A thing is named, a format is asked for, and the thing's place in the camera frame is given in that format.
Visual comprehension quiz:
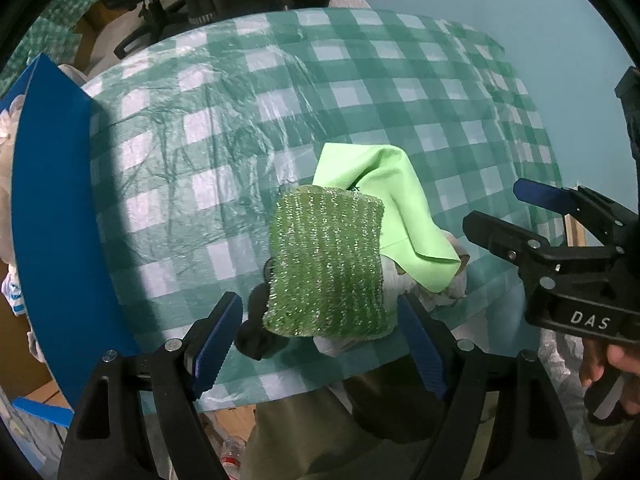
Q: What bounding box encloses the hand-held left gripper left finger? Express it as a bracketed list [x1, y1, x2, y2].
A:
[57, 291, 244, 480]

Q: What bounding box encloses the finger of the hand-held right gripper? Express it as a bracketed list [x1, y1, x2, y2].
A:
[513, 178, 627, 249]
[462, 211, 556, 268]

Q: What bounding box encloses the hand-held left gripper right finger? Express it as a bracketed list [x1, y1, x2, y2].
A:
[397, 292, 583, 480]

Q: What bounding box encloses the green glitter scrub sponge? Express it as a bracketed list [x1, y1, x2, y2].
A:
[262, 185, 396, 339]

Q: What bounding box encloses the blue-rimmed cardboard box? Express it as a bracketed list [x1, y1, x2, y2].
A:
[0, 52, 146, 428]

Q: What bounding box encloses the person's right hand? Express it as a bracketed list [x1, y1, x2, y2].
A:
[579, 337, 640, 413]

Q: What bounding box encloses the black sock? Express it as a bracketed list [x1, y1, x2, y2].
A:
[235, 257, 292, 362]

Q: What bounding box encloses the wooden plank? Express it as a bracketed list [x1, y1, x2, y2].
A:
[564, 214, 587, 247]

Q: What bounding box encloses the white crumpled cloth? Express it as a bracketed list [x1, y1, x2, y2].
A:
[312, 230, 469, 359]

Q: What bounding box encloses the silver plastic bag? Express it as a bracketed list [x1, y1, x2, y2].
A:
[540, 332, 602, 457]

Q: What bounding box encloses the light green cloth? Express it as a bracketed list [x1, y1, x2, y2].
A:
[312, 142, 462, 294]

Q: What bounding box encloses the clear plastic bottle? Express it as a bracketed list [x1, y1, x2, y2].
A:
[219, 437, 252, 472]

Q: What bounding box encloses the person's olive trouser leg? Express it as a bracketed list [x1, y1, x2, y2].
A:
[244, 372, 453, 480]

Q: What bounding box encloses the green checkered tablecloth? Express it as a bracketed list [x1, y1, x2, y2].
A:
[80, 7, 567, 416]

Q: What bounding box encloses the large cardboard box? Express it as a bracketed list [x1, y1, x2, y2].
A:
[74, 2, 115, 77]

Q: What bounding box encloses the black office chair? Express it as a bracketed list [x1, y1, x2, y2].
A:
[90, 0, 222, 59]

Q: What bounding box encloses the green checkered cloth cover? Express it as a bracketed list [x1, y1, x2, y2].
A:
[12, 0, 97, 78]

